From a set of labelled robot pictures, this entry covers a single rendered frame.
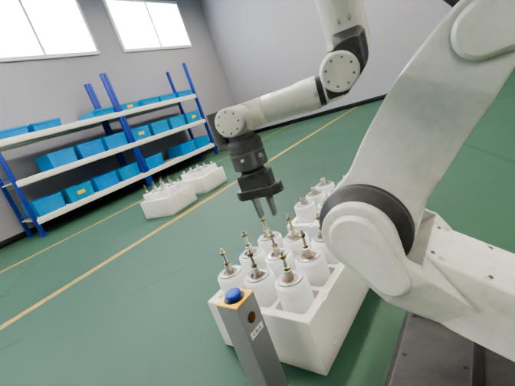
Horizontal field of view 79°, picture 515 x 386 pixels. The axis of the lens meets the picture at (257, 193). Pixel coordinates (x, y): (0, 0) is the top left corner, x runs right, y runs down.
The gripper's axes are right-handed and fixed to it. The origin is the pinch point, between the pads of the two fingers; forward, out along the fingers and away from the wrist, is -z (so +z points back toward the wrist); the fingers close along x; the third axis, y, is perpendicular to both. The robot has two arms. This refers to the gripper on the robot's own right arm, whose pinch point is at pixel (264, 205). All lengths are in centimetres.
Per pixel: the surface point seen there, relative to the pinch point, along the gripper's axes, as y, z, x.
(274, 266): -10.3, -24.7, 8.0
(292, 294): 4.5, -24.8, -1.1
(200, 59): -683, 169, 328
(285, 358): 5.7, -45.9, 7.1
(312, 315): 6.9, -30.1, -5.6
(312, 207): -55, -25, 2
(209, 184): -226, -41, 152
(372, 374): 8, -48, -17
